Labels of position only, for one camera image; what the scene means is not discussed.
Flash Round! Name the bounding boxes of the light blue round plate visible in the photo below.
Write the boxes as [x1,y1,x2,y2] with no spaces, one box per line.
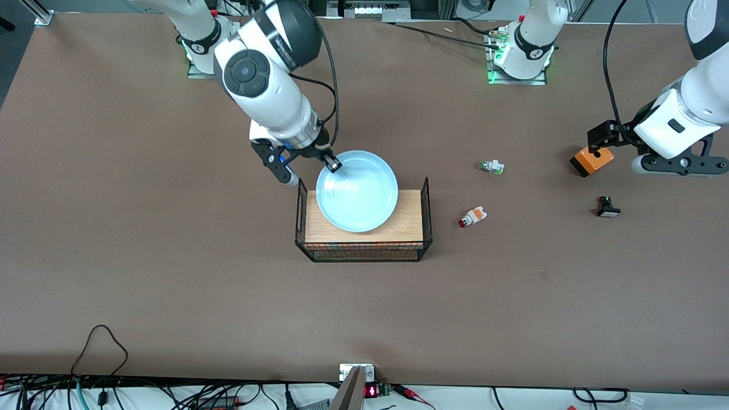
[316,150,399,233]

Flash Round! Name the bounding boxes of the red push button switch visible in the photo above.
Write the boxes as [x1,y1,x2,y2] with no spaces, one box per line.
[457,206,488,229]

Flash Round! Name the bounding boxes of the orange button box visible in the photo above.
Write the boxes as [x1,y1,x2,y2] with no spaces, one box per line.
[570,146,616,178]

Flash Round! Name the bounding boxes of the white power strip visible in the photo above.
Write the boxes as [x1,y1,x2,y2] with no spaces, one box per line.
[342,2,409,20]

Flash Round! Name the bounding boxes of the black power adapter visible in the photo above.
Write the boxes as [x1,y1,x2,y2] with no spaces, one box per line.
[195,396,241,410]

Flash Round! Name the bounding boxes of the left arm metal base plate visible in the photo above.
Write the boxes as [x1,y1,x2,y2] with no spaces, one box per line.
[487,28,549,86]

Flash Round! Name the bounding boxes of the black wire rack wooden top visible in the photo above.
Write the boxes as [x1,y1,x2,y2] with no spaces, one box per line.
[294,177,433,263]

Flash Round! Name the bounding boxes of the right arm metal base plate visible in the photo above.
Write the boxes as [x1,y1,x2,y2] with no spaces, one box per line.
[187,54,220,80]

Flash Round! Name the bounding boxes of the black cable on table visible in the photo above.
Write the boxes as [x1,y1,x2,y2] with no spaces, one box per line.
[392,17,503,50]

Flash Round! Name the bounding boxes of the silver mount bracket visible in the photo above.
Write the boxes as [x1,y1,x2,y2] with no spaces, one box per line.
[339,363,376,383]

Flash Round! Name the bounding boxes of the grey camera mount bar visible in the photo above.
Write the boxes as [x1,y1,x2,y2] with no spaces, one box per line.
[329,366,366,410]

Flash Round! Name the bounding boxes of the red clip lead wires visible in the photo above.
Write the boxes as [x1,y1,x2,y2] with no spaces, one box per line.
[392,384,437,410]

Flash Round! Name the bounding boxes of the black coiled cable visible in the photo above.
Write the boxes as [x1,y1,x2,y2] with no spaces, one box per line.
[572,387,630,404]

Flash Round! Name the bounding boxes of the black looped cable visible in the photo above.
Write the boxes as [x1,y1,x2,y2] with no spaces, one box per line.
[71,325,129,378]

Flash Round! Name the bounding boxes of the aluminium frame profile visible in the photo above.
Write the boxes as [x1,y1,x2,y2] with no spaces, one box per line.
[22,0,55,27]

